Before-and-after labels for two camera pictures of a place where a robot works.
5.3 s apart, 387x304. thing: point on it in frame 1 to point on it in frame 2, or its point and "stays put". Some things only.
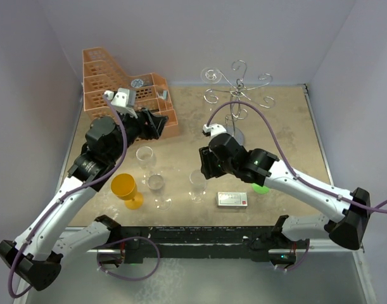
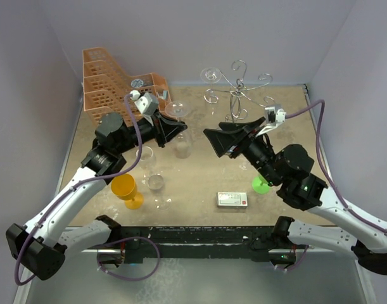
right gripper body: (213, 166) to (253, 149)
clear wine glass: (211, 75) stays put
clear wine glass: (197, 189) to (183, 141)
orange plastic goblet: (124, 187) stays put
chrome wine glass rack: (237, 94) stays put
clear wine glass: (146, 159) stays put
